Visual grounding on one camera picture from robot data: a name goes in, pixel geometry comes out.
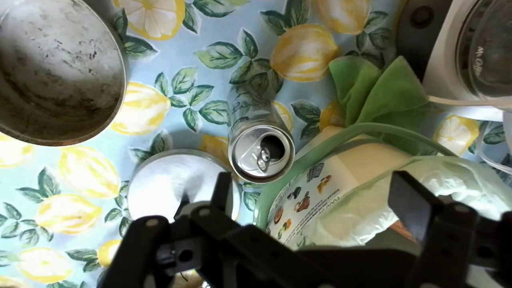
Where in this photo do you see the white coffee maker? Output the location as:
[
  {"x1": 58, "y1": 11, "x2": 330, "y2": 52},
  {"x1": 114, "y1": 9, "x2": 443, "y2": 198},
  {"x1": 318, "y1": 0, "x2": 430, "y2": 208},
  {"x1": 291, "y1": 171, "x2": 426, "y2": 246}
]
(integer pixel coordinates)
[{"x1": 397, "y1": 0, "x2": 512, "y2": 124}]

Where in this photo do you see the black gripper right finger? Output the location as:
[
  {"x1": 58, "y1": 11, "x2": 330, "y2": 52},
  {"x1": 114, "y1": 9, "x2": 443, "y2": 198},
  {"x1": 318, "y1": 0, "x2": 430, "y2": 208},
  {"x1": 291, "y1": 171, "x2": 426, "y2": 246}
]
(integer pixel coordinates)
[{"x1": 387, "y1": 168, "x2": 512, "y2": 288}]

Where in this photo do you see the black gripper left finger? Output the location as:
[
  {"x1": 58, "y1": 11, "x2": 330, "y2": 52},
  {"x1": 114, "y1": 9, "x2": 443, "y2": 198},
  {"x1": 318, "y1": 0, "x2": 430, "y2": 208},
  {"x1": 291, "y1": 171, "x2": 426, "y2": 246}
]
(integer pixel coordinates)
[{"x1": 98, "y1": 169, "x2": 301, "y2": 288}]

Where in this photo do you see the silver drink can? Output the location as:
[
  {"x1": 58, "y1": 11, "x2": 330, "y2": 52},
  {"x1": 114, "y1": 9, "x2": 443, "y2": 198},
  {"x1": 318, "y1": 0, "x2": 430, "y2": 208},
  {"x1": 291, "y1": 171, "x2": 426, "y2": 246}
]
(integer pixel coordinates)
[{"x1": 227, "y1": 86, "x2": 298, "y2": 185}]

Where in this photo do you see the white plastic bin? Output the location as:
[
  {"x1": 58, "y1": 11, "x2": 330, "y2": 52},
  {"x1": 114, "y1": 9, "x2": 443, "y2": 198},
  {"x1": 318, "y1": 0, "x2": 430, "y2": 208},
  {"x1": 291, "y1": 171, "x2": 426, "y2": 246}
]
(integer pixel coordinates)
[{"x1": 254, "y1": 121, "x2": 445, "y2": 252}]

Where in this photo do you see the white pot lid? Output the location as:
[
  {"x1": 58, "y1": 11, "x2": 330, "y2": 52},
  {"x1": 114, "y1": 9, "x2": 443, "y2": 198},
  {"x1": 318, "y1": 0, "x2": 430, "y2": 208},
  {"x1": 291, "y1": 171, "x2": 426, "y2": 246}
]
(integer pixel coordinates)
[{"x1": 126, "y1": 148, "x2": 243, "y2": 224}]

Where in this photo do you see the lemon print tablecloth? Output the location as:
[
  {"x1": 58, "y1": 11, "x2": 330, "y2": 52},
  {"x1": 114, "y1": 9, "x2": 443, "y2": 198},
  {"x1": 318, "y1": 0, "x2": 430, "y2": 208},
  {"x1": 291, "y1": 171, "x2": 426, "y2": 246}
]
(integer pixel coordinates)
[{"x1": 0, "y1": 0, "x2": 512, "y2": 288}]

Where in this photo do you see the metal cooking pot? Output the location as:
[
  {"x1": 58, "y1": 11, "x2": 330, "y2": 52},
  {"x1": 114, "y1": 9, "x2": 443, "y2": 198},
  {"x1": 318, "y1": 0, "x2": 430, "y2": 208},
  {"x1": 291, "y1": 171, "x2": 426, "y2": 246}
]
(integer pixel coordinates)
[{"x1": 0, "y1": 0, "x2": 130, "y2": 147}]

